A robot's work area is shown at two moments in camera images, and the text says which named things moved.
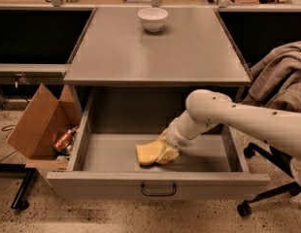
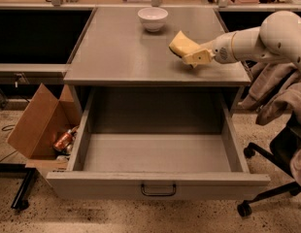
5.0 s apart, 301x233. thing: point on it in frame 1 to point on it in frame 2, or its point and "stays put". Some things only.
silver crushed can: [69, 149] stays put
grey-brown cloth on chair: [278, 79] stays put
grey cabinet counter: [193, 48] stays put
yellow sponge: [149, 152] to [182, 45]
